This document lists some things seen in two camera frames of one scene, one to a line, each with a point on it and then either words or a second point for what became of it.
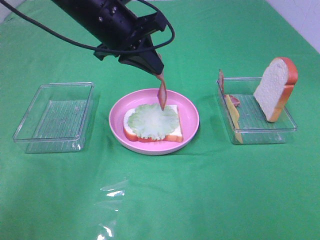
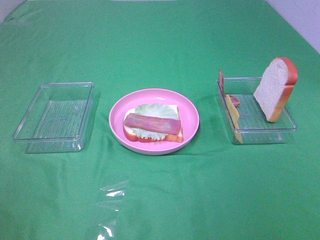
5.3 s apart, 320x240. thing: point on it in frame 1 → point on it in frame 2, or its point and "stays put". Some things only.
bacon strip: (162, 93) → (148, 122)
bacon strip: (221, 78) stays put
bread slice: (175, 135) stays put
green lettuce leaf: (150, 121) stays put
